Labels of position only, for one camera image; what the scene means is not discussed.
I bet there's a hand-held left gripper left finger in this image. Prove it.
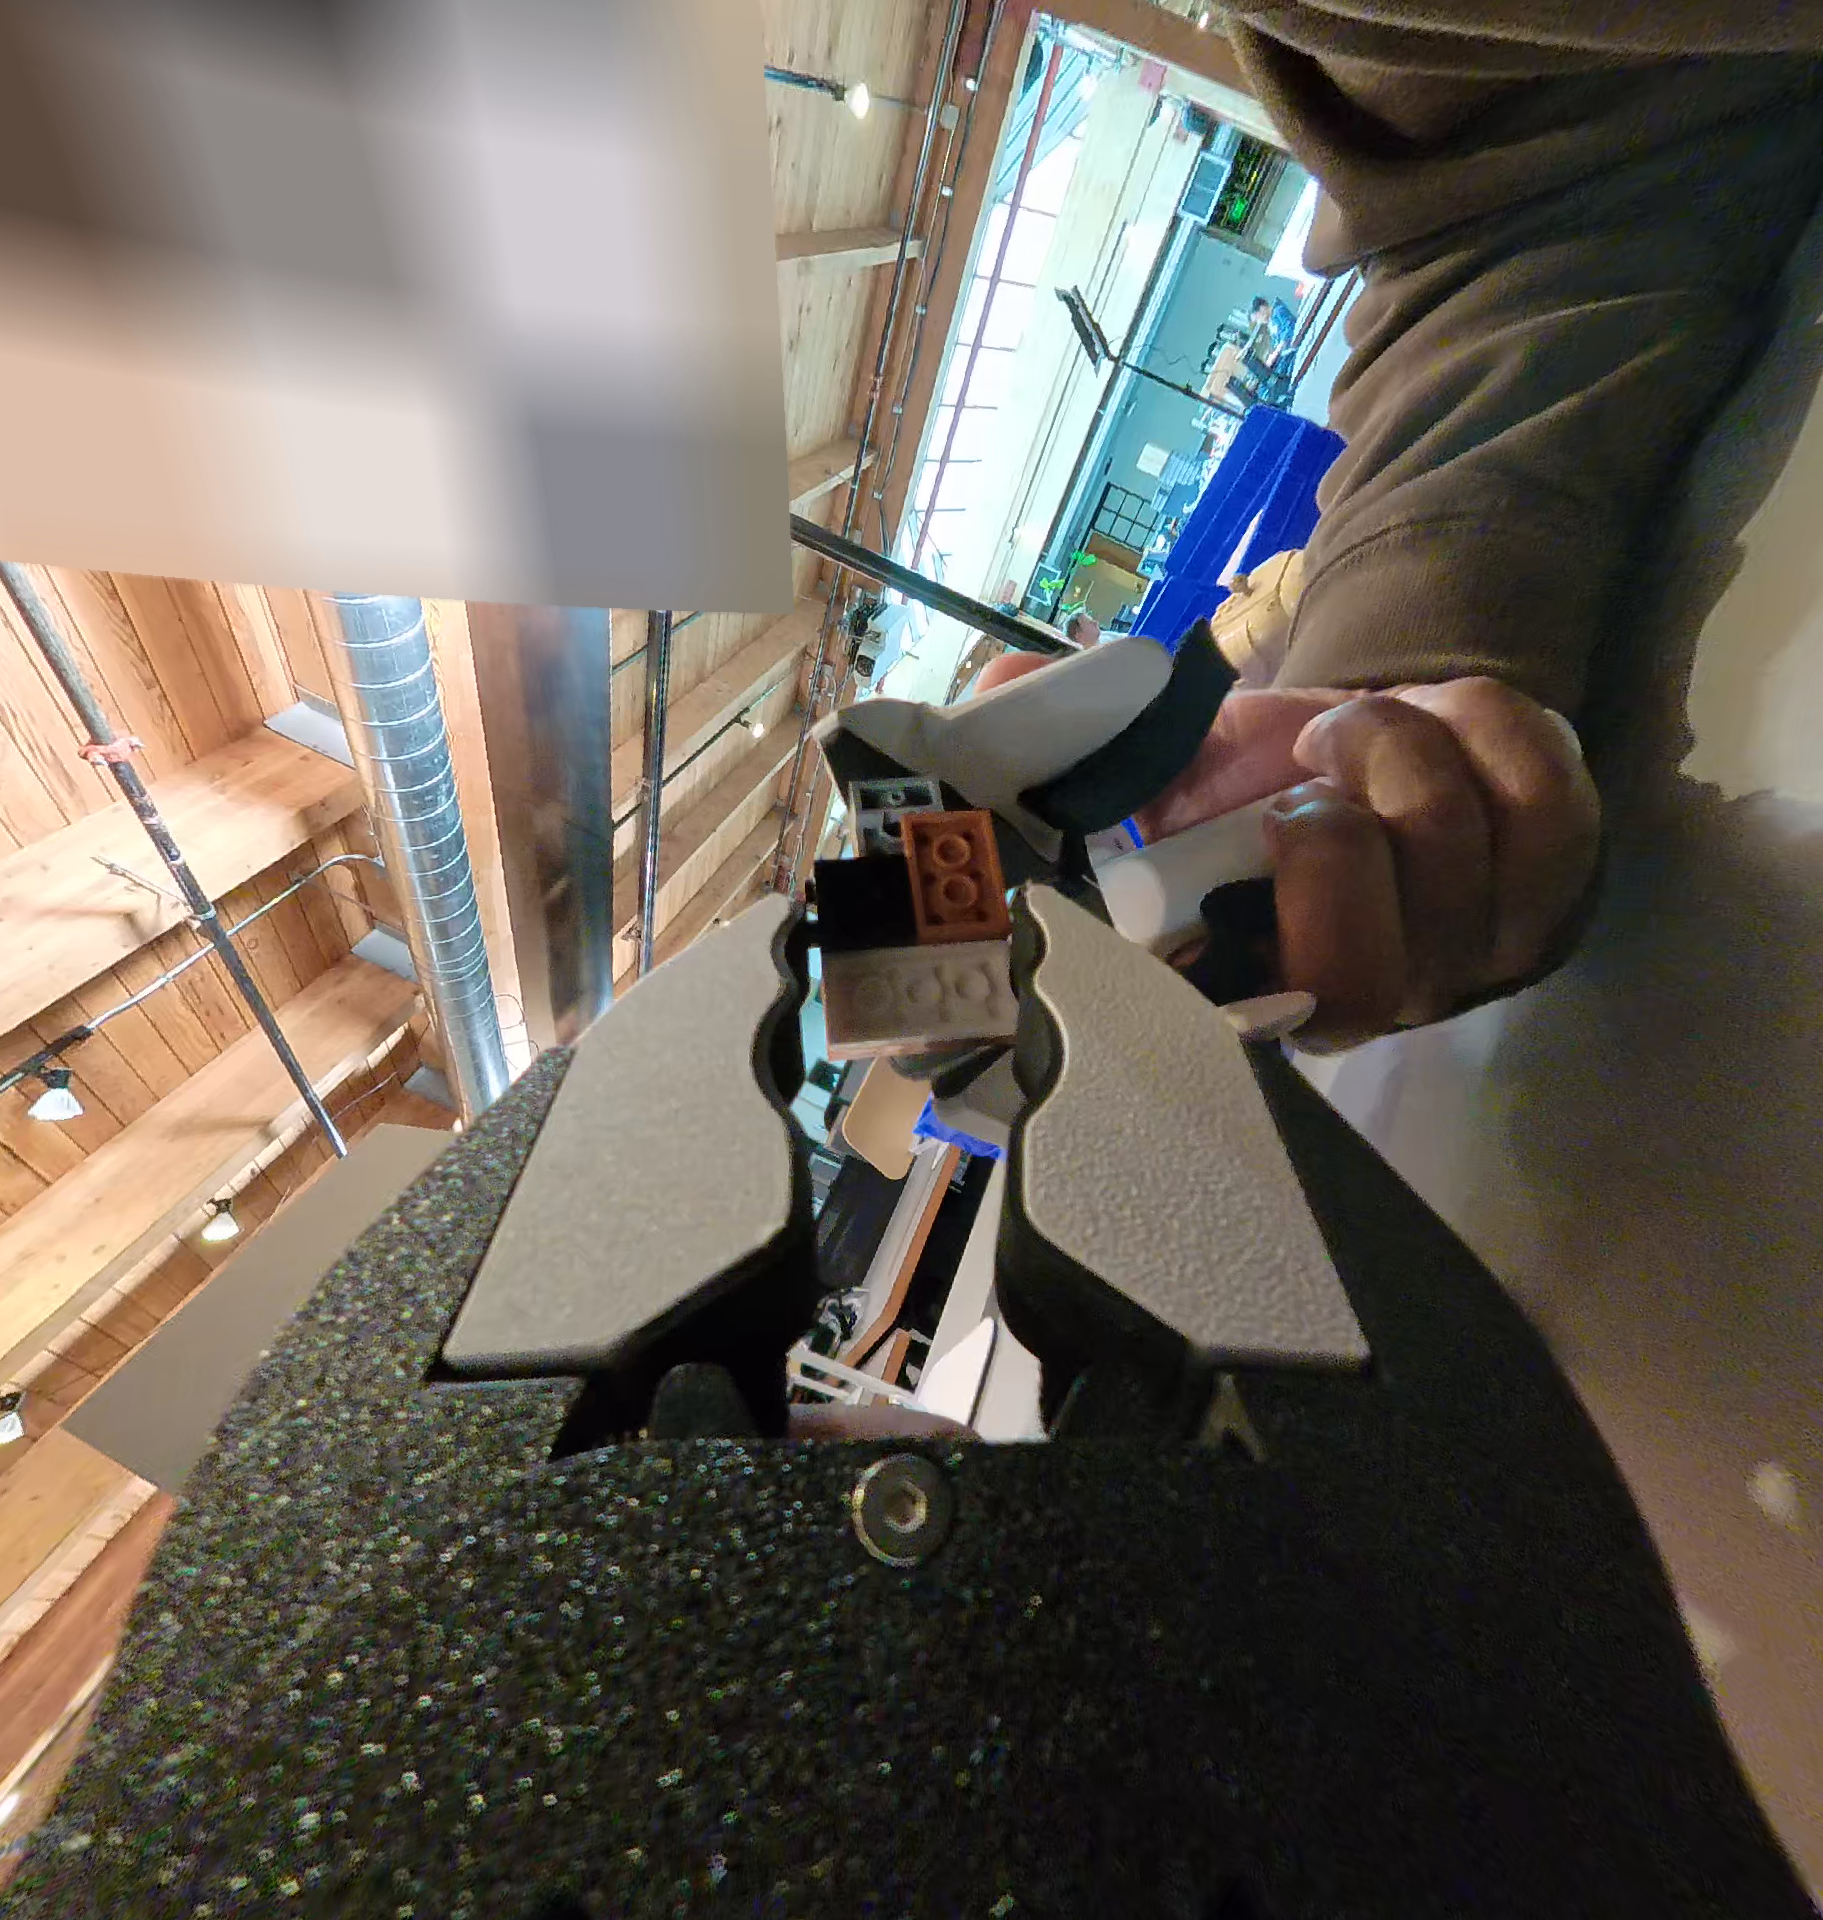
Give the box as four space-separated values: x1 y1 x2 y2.
438 895 824 1387

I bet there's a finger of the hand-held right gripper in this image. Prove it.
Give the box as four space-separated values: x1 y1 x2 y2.
997 787 1111 925
818 634 1179 798

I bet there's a person's right forearm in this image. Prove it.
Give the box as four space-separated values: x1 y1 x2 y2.
1255 225 1823 783

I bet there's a silver ventilation duct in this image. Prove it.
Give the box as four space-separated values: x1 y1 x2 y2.
324 592 520 1129

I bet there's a large blue plastic bin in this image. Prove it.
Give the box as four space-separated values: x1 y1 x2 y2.
1133 402 1351 651

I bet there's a black pole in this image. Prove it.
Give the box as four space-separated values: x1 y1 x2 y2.
788 514 1081 658

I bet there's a person's right hand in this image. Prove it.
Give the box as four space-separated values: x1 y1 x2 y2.
1143 675 1605 1056

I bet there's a steel column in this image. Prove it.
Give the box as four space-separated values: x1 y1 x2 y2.
514 604 616 1053

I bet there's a person's brown hoodie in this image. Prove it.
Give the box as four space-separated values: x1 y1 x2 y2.
1217 0 1823 288

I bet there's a brown brick assembly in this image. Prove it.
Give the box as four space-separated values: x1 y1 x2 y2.
810 776 1027 1062

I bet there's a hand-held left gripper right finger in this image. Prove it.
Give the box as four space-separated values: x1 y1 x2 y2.
997 883 1375 1376

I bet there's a dark ceiling pipe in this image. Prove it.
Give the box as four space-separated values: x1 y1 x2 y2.
0 559 354 1160

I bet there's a beige wooden chair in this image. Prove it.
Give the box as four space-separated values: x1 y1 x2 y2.
834 1055 931 1182

